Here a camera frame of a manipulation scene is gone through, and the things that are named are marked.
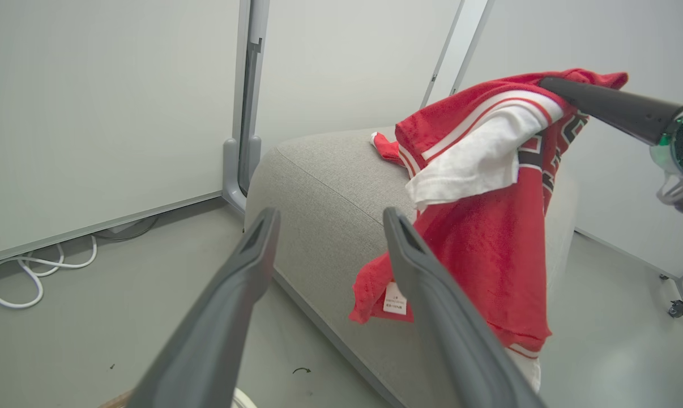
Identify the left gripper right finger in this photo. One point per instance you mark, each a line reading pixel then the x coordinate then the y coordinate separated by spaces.
pixel 449 328

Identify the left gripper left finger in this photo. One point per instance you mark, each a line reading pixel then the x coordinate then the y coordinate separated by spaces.
pixel 217 328

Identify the red jersey garment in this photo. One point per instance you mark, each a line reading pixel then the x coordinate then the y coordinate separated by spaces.
pixel 489 243

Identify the grey fabric sofa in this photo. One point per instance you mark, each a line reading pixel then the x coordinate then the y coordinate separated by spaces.
pixel 330 198

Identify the black caster wheel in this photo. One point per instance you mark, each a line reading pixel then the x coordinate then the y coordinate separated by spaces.
pixel 679 309

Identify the wide white partition panel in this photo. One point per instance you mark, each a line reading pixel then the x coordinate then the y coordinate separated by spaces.
pixel 103 113

